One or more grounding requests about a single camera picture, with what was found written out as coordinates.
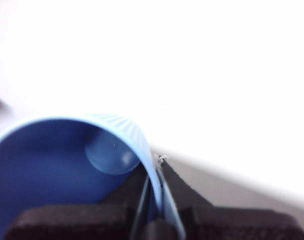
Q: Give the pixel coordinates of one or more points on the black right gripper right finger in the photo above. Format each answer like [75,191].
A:
[229,225]

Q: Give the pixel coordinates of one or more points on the blue ribbed plastic cup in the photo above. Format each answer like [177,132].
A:
[42,162]

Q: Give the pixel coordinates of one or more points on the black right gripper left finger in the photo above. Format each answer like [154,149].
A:
[79,222]

